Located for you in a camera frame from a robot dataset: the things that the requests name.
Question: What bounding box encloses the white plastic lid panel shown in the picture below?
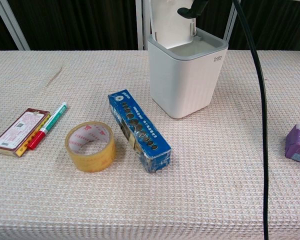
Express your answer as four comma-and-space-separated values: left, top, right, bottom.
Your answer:
149, 0, 197, 50

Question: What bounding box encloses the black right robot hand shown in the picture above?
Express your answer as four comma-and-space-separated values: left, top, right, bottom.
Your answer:
177, 0, 210, 19

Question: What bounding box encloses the red capped white marker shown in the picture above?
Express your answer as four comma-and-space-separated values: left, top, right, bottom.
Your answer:
27, 102, 68, 151

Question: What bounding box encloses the white metal frame bar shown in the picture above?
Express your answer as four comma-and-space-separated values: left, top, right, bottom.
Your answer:
0, 0, 31, 51

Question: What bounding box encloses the black cable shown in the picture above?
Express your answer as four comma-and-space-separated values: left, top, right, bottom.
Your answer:
233, 0, 270, 240

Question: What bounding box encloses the red and white card box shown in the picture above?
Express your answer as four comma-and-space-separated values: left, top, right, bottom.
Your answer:
0, 107, 52, 158

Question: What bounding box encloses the white metal frame post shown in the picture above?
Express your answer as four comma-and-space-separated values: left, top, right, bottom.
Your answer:
135, 0, 151, 51

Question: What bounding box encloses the clear packing tape roll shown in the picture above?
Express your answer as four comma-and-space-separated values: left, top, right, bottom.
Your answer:
64, 121, 117, 173

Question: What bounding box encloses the beige waffle tablecloth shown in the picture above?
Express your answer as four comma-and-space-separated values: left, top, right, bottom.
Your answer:
0, 49, 300, 240

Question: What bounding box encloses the white plastic trash bin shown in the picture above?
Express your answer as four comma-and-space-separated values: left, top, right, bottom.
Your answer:
147, 26, 229, 120

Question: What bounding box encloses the blue cardboard box with holes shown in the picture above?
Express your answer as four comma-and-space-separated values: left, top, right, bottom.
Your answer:
107, 89, 172, 174

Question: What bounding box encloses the purple tissue pack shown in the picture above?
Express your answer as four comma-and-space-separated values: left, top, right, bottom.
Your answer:
284, 123, 300, 167

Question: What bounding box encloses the white metal frame strut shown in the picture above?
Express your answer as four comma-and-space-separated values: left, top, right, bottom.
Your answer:
223, 0, 239, 41

